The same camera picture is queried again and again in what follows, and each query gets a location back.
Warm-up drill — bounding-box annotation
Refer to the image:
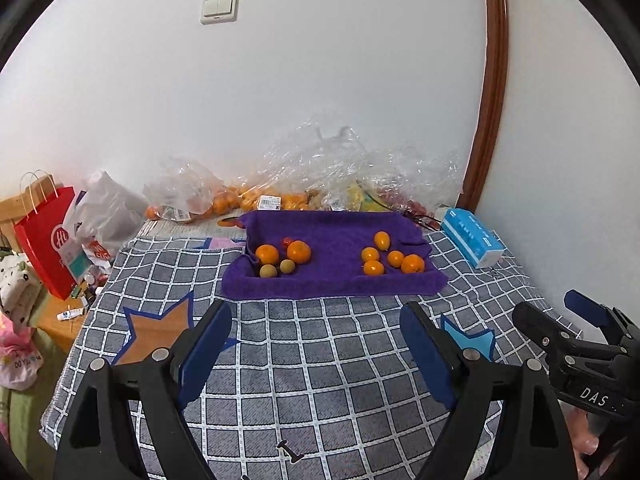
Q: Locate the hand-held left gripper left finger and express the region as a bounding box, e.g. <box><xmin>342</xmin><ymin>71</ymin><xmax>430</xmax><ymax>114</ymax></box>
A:
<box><xmin>52</xmin><ymin>300</ymin><xmax>233</xmax><ymax>480</ymax></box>

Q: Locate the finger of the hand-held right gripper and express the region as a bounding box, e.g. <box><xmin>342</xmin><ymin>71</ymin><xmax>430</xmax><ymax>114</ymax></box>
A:
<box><xmin>511</xmin><ymin>301</ymin><xmax>584</xmax><ymax>362</ymax></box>
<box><xmin>564</xmin><ymin>289</ymin><xmax>640</xmax><ymax>357</ymax></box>

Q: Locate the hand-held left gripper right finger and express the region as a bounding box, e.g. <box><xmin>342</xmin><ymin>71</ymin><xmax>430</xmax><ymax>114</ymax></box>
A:
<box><xmin>400</xmin><ymin>300</ymin><xmax>576</xmax><ymax>480</ymax></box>

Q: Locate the purple towel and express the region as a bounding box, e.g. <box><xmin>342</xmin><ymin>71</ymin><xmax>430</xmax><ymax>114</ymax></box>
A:
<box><xmin>221</xmin><ymin>210</ymin><xmax>449</xmax><ymax>301</ymax></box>

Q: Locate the large orange with stem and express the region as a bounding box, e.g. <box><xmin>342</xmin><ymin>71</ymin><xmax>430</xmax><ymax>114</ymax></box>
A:
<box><xmin>286</xmin><ymin>240</ymin><xmax>313</xmax><ymax>264</ymax></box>

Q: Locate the person's right hand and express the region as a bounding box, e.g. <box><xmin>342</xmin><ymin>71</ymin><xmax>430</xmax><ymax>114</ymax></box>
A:
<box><xmin>562</xmin><ymin>405</ymin><xmax>608</xmax><ymax>480</ymax></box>

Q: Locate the grey checkered star blanket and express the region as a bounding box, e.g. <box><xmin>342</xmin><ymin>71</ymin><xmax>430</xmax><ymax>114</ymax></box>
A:
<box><xmin>40</xmin><ymin>232</ymin><xmax>583</xmax><ymax>480</ymax></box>

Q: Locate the blue tissue pack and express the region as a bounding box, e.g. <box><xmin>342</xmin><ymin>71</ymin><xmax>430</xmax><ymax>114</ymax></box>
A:
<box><xmin>441</xmin><ymin>207</ymin><xmax>506</xmax><ymax>269</ymax></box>

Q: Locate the wooden side table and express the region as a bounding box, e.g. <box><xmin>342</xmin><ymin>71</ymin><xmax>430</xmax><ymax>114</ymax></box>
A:
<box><xmin>35</xmin><ymin>287</ymin><xmax>101</xmax><ymax>356</ymax></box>

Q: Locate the clear bag of red grapes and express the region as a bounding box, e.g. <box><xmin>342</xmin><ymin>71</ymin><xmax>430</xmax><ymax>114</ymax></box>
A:
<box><xmin>370</xmin><ymin>145</ymin><xmax>463</xmax><ymax>223</ymax></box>

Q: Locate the white plastic bag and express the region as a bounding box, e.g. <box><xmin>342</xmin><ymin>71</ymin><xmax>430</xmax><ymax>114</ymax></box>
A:
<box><xmin>62</xmin><ymin>170</ymin><xmax>148</xmax><ymax>283</ymax></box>

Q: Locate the clear plastic bag of oranges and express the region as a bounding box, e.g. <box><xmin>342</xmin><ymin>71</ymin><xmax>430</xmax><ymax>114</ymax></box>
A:
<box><xmin>235</xmin><ymin>115</ymin><xmax>326</xmax><ymax>211</ymax></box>

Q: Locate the clear bag of yellow fruit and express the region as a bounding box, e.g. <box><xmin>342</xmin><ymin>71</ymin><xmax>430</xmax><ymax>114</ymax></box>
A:
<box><xmin>310</xmin><ymin>125</ymin><xmax>386</xmax><ymax>213</ymax></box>

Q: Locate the pink printed cloth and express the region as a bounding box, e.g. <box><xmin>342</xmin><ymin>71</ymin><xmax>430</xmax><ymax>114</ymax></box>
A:
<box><xmin>0</xmin><ymin>312</ymin><xmax>43</xmax><ymax>391</ymax></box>

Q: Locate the green bed sheet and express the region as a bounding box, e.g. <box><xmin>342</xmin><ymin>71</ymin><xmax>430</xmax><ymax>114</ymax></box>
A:
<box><xmin>0</xmin><ymin>330</ymin><xmax>76</xmax><ymax>461</ymax></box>

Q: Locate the red paper shopping bag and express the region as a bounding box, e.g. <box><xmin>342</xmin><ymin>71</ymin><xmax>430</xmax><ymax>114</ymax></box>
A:
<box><xmin>13</xmin><ymin>170</ymin><xmax>83</xmax><ymax>301</ymax></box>

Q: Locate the white floral cloth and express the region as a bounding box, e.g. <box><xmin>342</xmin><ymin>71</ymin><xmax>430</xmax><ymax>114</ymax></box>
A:
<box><xmin>0</xmin><ymin>252</ymin><xmax>45</xmax><ymax>331</ymax></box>

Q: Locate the brown wooden furniture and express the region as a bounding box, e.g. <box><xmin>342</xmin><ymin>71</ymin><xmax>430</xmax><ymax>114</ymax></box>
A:
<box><xmin>0</xmin><ymin>195</ymin><xmax>31</xmax><ymax>251</ymax></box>

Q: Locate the brown wooden door frame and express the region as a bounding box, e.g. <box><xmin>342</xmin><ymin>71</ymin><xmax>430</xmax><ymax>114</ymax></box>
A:
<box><xmin>457</xmin><ymin>0</ymin><xmax>510</xmax><ymax>211</ymax></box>

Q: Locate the white wall switch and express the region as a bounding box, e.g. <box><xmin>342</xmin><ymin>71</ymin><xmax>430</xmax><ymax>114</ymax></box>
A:
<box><xmin>200</xmin><ymin>0</ymin><xmax>240</xmax><ymax>26</ymax></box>

